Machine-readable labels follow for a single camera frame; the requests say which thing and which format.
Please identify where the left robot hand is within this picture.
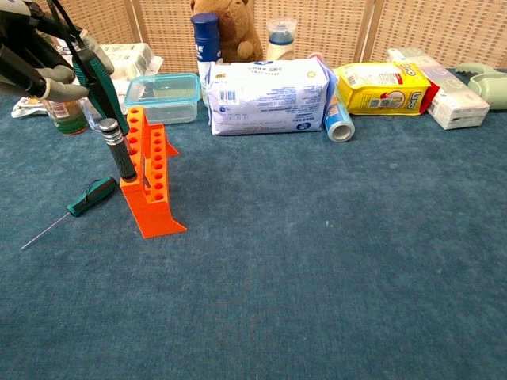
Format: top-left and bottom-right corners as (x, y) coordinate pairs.
(0, 0), (116, 102)

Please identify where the large green-handled screwdriver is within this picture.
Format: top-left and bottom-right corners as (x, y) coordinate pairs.
(47, 0), (138, 158)

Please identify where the black metal precision screwdriver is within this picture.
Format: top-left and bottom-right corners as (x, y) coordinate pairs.
(98, 117), (139, 184)

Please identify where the orange tool rack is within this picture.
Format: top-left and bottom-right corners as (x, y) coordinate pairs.
(118, 106), (188, 239)

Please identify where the green tea bottle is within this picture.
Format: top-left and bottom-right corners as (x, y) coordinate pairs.
(43, 98), (89, 135)

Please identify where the clear water bottle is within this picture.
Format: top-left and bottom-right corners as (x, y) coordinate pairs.
(81, 97), (120, 131)

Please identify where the white toilet paper pack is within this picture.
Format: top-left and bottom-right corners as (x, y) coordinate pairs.
(98, 42), (164, 80)

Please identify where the clear blue-lidded food container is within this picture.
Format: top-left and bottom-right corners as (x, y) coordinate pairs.
(124, 73), (202, 125)

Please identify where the blue white spray can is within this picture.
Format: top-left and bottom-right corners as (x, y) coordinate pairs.
(190, 13), (223, 107)

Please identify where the brown capybara plush toy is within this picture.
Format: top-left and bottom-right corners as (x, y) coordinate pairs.
(189, 0), (265, 63)

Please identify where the white wet wipes pack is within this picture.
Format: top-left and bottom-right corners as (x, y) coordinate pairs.
(206, 58), (337, 136)

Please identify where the white clear-capped sauce bottle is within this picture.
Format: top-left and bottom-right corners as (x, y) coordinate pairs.
(265, 18), (298, 62)

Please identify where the blue plastic wrap roll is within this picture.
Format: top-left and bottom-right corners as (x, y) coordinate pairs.
(307, 51), (356, 143)

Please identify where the blue felt table cover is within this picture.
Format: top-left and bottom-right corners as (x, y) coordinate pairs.
(0, 66), (507, 380)

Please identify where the yellow snack bag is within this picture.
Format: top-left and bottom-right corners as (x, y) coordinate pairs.
(334, 62), (433, 116)

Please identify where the red yellow snack box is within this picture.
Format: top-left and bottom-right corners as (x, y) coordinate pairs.
(425, 81), (441, 114)

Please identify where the wicker folding screen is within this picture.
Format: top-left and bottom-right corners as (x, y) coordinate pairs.
(23, 0), (507, 74)

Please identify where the pastel tissue pack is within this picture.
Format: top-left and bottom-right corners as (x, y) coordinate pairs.
(386, 47), (491, 131)

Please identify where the green lint roller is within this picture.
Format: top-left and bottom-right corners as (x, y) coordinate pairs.
(454, 63), (507, 111)

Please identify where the small green-handled screwdriver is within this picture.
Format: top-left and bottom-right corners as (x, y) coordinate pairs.
(20, 176), (119, 251)

